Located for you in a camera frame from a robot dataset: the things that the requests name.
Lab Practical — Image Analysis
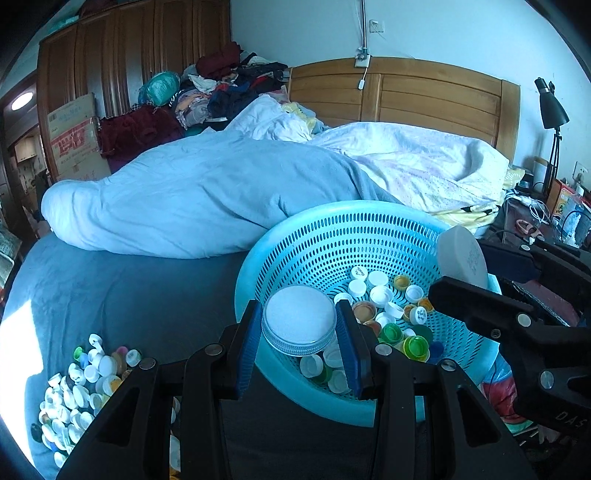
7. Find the yellow patterned sheet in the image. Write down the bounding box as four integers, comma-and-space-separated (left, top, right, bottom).
433, 166, 528, 228

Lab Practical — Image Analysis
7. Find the white metal-rimmed jar lid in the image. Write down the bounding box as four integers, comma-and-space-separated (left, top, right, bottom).
262, 285, 338, 356

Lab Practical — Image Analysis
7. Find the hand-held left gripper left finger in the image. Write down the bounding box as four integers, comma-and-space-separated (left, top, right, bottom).
55, 299, 264, 480

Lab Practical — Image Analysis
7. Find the yellow red box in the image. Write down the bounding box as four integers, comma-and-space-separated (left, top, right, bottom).
551, 179, 584, 219

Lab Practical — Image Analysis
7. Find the large smooth white cap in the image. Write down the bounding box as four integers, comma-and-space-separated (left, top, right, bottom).
436, 225, 490, 291

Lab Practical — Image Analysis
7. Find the white quilt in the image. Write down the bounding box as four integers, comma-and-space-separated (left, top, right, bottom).
226, 97, 511, 217

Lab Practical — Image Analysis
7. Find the grey wall pipe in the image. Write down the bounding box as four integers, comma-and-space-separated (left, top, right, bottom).
360, 0, 371, 58

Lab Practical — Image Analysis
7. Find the wooden headboard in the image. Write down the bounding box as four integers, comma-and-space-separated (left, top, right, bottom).
288, 56, 522, 168

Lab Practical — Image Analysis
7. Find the large pile of bottle caps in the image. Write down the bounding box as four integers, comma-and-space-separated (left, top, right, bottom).
30, 333, 183, 480

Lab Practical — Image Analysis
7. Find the light blue quilt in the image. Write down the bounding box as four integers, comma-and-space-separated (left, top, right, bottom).
41, 129, 402, 259

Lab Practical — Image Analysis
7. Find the wooden wardrobe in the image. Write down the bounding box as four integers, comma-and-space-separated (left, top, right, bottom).
36, 0, 232, 182

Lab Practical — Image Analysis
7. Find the blue bed sheet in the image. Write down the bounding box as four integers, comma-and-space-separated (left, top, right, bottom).
0, 233, 259, 480

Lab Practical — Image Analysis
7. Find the green plastic bag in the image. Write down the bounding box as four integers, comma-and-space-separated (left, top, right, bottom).
145, 71, 182, 108

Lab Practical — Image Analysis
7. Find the cardboard box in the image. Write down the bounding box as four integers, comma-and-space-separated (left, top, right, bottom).
47, 92, 112, 184

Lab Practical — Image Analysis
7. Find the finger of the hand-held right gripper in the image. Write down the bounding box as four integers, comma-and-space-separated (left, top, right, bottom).
480, 241, 591, 326
428, 276, 591, 392

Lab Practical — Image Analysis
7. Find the blue plastic basket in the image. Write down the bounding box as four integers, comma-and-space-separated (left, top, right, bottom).
235, 200, 502, 428

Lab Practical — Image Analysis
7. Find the black desk lamp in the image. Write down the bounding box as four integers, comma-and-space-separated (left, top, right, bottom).
534, 78, 570, 197

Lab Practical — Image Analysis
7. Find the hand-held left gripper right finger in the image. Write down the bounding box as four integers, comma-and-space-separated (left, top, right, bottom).
335, 299, 540, 480

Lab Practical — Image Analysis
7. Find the dark red cloth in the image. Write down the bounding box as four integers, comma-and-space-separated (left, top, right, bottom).
99, 105, 186, 163

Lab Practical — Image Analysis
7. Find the cluttered nightstand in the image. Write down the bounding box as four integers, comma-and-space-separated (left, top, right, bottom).
480, 182, 591, 261

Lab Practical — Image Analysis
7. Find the small heap of bottle caps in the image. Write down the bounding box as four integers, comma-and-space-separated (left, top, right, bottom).
300, 267, 446, 395

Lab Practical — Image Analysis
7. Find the colourful printed cloth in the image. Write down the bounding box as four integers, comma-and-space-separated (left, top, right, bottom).
479, 355, 528, 426

